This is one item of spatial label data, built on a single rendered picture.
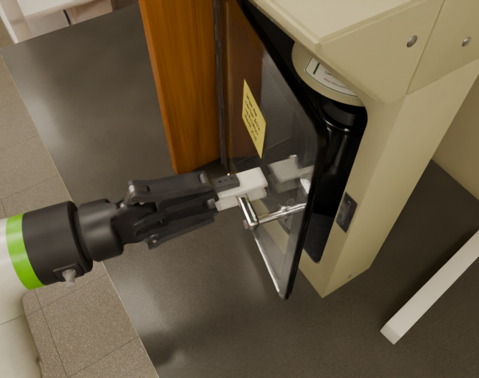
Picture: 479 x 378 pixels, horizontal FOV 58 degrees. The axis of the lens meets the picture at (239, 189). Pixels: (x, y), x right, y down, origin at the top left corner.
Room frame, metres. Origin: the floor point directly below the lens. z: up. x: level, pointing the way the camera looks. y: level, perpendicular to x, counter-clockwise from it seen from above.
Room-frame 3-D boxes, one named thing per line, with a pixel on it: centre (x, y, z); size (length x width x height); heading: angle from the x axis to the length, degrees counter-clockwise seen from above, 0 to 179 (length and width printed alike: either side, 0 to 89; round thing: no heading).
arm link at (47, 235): (0.25, 0.22, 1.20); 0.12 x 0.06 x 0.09; 20
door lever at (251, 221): (0.32, -0.02, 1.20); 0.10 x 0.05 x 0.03; 20
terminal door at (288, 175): (0.40, -0.02, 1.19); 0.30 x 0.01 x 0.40; 20
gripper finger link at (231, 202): (0.34, 0.00, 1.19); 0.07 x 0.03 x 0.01; 110
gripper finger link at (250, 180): (0.34, 0.00, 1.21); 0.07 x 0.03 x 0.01; 110
